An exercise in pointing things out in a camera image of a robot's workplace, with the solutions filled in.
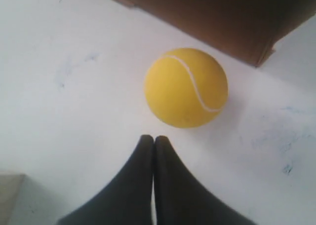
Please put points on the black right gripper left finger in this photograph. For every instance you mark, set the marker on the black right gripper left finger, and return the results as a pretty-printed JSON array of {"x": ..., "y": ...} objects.
[{"x": 126, "y": 200}]

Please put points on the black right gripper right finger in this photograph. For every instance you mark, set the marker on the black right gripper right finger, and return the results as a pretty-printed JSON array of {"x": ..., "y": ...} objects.
[{"x": 181, "y": 199}]

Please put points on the yellow tennis ball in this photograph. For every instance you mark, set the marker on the yellow tennis ball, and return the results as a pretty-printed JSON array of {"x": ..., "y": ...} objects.
[{"x": 186, "y": 88}]

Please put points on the light wooden cube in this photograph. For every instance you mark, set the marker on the light wooden cube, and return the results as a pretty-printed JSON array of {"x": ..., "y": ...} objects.
[{"x": 9, "y": 188}]

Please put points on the blue white cardboard box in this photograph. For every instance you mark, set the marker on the blue white cardboard box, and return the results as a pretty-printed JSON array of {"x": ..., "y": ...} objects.
[{"x": 244, "y": 29}]

